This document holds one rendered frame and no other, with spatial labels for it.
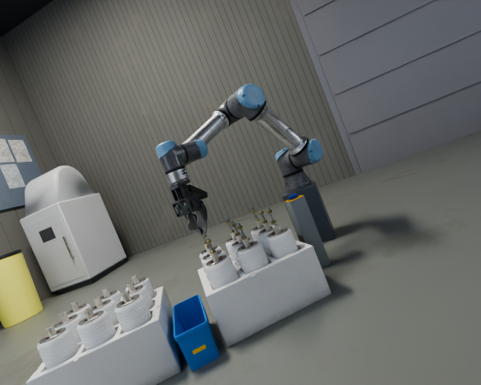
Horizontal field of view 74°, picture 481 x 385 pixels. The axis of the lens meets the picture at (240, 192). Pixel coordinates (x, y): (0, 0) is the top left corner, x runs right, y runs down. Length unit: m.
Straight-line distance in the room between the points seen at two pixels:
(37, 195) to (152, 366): 3.26
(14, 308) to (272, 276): 2.87
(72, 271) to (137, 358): 2.89
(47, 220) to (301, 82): 3.13
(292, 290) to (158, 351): 0.46
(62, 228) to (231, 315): 2.98
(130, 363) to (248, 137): 3.11
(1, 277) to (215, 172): 2.37
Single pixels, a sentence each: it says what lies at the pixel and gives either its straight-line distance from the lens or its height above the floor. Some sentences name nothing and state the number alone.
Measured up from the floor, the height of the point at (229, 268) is 0.22.
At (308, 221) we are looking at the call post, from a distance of 1.36.
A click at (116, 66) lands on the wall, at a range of 4.66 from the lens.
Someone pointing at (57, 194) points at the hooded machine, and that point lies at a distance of 3.94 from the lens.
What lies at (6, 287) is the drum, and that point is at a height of 0.34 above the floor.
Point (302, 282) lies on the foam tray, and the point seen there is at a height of 0.08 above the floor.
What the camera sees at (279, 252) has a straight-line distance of 1.11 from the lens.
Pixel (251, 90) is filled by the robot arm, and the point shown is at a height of 0.81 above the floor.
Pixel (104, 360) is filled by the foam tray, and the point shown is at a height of 0.14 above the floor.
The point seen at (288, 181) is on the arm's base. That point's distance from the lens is 1.71.
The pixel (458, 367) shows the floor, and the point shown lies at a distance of 0.80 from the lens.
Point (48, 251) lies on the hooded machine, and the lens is 4.07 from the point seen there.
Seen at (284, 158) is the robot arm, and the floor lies 0.48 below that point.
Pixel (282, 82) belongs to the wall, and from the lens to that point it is 3.84.
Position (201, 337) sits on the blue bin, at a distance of 1.06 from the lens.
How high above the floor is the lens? 0.49
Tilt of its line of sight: 3 degrees down
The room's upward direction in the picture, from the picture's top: 22 degrees counter-clockwise
